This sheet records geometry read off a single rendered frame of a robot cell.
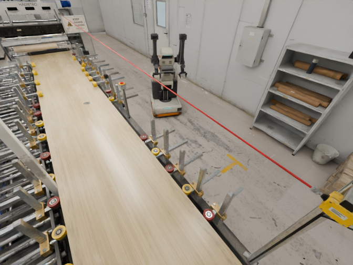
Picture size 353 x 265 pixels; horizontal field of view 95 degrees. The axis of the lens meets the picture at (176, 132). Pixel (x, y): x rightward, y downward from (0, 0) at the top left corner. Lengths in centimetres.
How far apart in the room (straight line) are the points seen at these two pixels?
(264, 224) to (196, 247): 140
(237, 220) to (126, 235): 149
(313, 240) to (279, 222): 36
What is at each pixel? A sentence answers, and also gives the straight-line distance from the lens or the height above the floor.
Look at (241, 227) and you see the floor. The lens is 238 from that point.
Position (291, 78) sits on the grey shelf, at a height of 102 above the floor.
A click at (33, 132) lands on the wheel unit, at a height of 84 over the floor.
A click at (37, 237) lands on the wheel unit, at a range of 148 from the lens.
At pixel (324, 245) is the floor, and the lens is 279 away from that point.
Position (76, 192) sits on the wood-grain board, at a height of 90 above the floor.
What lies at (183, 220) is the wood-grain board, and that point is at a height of 90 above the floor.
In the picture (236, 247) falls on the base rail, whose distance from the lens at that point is 154.
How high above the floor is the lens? 212
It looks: 42 degrees down
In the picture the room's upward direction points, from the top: 2 degrees clockwise
